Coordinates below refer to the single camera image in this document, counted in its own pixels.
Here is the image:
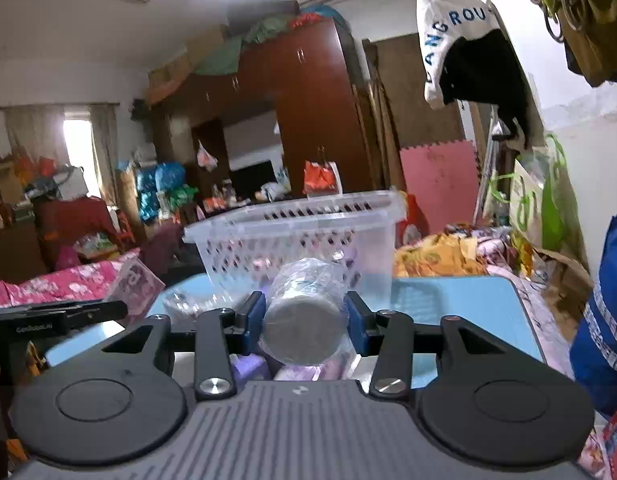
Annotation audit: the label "camouflage bag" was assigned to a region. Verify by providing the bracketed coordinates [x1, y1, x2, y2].
[518, 0, 617, 87]

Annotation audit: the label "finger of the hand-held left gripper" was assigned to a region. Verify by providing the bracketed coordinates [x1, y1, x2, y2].
[63, 300, 129, 331]

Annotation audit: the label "white and black hanging garment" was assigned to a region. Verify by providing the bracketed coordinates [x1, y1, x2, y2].
[416, 0, 531, 148]

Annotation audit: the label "hanging white plastic bag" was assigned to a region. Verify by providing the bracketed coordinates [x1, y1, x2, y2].
[196, 140, 219, 172]

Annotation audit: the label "pink packet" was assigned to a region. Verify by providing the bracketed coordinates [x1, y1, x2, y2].
[116, 254, 167, 323]

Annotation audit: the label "blue bag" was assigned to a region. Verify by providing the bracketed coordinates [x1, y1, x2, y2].
[569, 214, 617, 417]

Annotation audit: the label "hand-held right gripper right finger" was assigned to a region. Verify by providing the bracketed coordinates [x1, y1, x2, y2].
[345, 291, 509, 401]

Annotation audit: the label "yellow printed blanket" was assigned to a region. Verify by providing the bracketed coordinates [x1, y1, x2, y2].
[392, 232, 491, 279]

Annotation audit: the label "crumpled clear plastic bag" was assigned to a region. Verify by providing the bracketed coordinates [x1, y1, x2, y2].
[162, 282, 235, 320]

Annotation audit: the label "pink foam mat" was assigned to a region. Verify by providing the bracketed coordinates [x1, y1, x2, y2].
[399, 141, 481, 236]

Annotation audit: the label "green and white bag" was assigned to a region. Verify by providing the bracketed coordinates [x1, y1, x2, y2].
[489, 132, 570, 253]

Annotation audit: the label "green cloth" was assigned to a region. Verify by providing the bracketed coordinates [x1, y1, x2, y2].
[192, 5, 349, 77]

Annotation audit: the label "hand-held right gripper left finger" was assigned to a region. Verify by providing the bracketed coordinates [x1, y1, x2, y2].
[102, 291, 267, 402]

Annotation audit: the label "clear plastic basket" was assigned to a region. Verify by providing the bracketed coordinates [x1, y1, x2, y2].
[182, 190, 408, 311]

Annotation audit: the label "pink floral blanket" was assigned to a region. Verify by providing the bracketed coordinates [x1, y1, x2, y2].
[0, 247, 142, 308]

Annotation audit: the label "brown wooden wardrobe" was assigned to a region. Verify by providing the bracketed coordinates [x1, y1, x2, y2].
[148, 17, 376, 201]

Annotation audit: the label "orange bag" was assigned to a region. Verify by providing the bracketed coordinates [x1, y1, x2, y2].
[302, 160, 344, 197]

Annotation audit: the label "cardboard boxes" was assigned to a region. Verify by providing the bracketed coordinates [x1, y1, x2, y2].
[147, 25, 229, 105]

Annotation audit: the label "black screen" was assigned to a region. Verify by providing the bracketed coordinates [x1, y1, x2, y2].
[231, 160, 275, 199]

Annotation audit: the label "purple packets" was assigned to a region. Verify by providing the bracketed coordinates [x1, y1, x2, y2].
[231, 352, 360, 382]

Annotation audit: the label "plastic grey roll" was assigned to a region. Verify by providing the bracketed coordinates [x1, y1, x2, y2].
[258, 257, 356, 367]

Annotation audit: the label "blue patterned bags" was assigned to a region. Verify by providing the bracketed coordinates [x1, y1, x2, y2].
[135, 161, 188, 222]

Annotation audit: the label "window curtain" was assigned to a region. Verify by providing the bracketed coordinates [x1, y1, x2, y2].
[0, 104, 120, 201]

